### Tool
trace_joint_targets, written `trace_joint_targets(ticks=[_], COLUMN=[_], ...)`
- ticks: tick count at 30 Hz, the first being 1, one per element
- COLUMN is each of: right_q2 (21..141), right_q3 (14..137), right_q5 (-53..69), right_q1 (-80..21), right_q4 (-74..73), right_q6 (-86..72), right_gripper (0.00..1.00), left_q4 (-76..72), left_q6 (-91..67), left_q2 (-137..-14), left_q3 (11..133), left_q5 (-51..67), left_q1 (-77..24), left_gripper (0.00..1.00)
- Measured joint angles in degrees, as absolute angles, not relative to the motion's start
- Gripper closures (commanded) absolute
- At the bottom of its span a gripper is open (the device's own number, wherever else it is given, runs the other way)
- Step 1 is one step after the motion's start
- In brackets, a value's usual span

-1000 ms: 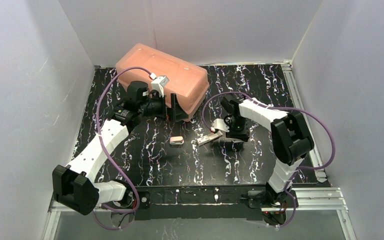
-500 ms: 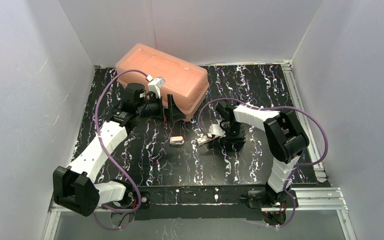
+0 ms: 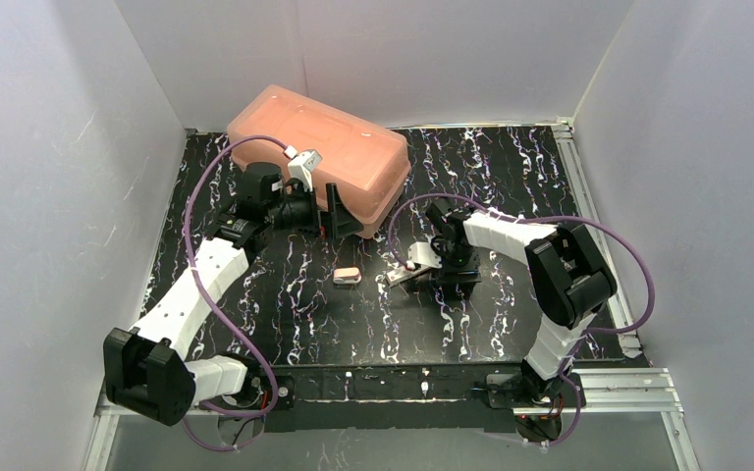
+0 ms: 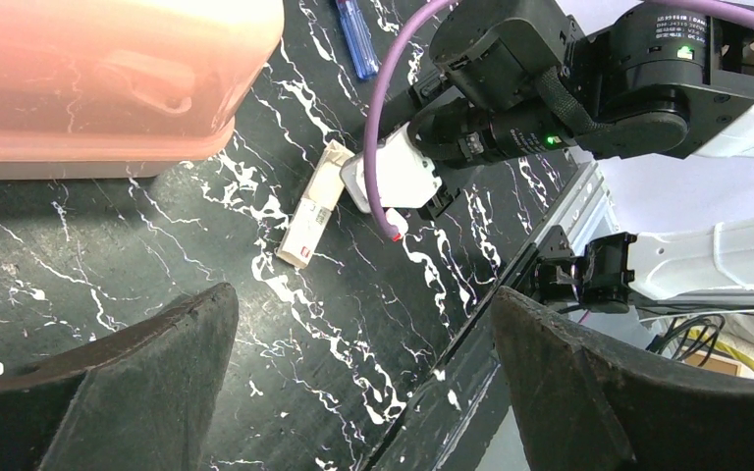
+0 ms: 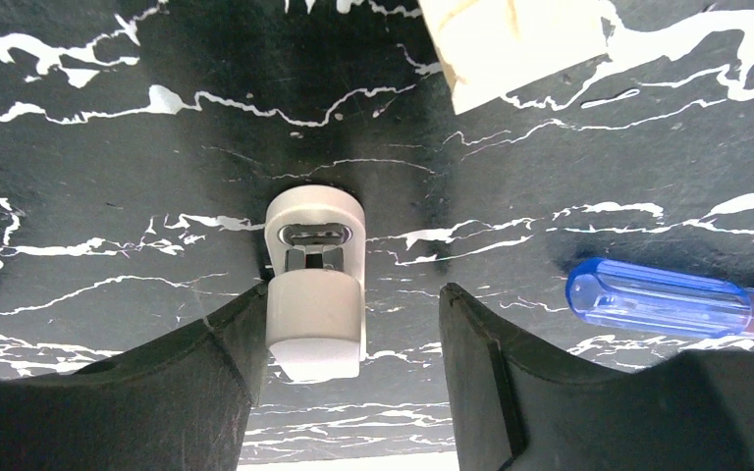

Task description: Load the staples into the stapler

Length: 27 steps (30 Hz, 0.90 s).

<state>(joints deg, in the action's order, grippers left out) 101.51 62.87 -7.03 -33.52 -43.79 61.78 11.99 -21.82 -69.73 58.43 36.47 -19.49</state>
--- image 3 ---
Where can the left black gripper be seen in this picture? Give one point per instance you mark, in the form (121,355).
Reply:
(321,212)

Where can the pink mini stapler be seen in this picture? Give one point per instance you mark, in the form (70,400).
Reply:
(346,277)

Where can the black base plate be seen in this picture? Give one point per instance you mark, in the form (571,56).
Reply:
(416,396)

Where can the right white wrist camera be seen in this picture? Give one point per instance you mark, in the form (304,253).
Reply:
(421,257)

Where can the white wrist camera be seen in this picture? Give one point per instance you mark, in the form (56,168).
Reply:
(300,169)
(421,257)

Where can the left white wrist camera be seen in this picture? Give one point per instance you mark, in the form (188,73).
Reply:
(300,169)

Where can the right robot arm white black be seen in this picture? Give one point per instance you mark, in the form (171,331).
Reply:
(570,277)

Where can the pink translucent plastic box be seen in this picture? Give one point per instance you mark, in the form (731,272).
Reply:
(368,163)

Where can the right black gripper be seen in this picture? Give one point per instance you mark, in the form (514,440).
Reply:
(454,274)

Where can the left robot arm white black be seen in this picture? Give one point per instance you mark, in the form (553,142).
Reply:
(146,366)

